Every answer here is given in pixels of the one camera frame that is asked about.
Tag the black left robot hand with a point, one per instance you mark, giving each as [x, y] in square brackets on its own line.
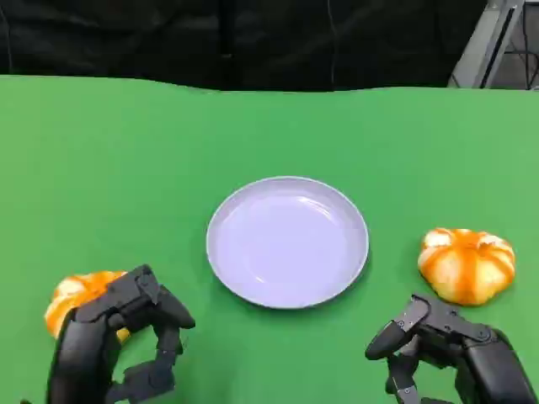
[84, 349]

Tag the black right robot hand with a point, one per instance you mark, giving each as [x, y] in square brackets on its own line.
[476, 362]

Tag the orange and white bread roll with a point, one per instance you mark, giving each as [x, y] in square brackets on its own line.
[465, 269]
[78, 290]

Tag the lilac plate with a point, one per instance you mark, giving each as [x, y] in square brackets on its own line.
[286, 244]

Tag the black backdrop curtain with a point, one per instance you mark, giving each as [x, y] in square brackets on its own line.
[210, 38]

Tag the grey metal frame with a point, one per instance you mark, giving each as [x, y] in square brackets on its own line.
[492, 46]

